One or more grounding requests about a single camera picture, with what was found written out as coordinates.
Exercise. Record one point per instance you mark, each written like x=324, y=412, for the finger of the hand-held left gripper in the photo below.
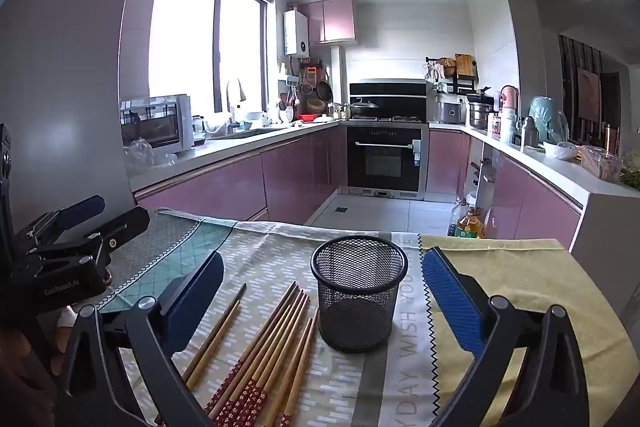
x=82, y=209
x=127, y=223

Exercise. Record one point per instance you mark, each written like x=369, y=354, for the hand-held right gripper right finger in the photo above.
x=450, y=297

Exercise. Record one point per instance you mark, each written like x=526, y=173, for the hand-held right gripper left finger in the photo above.
x=195, y=302

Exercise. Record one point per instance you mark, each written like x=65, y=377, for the dark-tipped wooden chopstick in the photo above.
x=220, y=324

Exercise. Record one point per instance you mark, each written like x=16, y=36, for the bunch of wooden chopsticks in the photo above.
x=270, y=342

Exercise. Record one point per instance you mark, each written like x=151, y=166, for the black mesh holder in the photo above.
x=350, y=312

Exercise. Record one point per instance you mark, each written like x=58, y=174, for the person's left hand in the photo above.
x=60, y=342

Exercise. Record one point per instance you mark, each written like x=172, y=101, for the clear plastic bag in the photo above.
x=145, y=154

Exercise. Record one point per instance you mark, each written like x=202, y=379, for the yellow cooking oil bottle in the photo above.
x=470, y=227

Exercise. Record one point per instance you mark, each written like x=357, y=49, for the patterned patchwork tablecloth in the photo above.
x=280, y=257

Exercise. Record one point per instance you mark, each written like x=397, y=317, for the white kitchen countertop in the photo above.
x=210, y=147

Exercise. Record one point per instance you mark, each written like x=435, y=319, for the pink base cabinets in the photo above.
x=290, y=177
x=525, y=207

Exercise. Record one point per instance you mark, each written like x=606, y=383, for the knife block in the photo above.
x=484, y=174

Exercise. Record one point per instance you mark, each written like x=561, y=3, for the stainless kitchen sink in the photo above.
x=245, y=133

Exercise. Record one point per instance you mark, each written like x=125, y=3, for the black built-in oven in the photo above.
x=385, y=157

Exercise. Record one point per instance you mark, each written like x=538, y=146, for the white plastic bottle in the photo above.
x=509, y=127

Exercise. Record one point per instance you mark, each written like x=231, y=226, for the steel thermos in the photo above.
x=529, y=134

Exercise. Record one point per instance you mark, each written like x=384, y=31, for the white bowl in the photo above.
x=560, y=151

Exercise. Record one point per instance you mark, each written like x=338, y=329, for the silver rice cooker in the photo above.
x=449, y=113

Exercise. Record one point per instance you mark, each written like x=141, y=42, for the gas cooktop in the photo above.
x=400, y=119

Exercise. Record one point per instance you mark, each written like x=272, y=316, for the steel stockpot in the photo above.
x=481, y=114

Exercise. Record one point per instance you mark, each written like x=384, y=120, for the kitchen window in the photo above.
x=185, y=32

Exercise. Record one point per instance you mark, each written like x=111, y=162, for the clear food container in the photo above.
x=600, y=163

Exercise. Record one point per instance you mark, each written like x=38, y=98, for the teal covered appliance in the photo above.
x=547, y=117

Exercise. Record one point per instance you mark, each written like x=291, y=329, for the wok with lid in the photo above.
x=364, y=108

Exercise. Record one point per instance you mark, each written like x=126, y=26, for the pink kettle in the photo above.
x=510, y=98

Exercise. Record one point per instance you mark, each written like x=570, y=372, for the red basin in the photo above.
x=315, y=118

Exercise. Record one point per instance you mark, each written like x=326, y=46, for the green vegetables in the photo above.
x=631, y=179

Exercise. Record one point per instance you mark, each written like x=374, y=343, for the black range hood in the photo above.
x=387, y=89

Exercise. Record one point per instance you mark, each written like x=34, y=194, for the wooden cutting board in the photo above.
x=463, y=64

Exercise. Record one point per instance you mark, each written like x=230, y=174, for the hanging frying pan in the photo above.
x=324, y=92

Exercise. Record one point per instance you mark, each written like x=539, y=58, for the orange hanging grater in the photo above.
x=313, y=76

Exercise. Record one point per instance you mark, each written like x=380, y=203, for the white water heater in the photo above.
x=296, y=32

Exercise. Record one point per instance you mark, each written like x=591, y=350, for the black wall rack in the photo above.
x=465, y=84

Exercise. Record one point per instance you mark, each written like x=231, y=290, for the striped wall panel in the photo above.
x=570, y=82

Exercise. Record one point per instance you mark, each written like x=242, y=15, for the pink wall picture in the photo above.
x=589, y=89

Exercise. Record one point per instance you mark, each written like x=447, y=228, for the pink wall cabinet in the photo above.
x=332, y=21

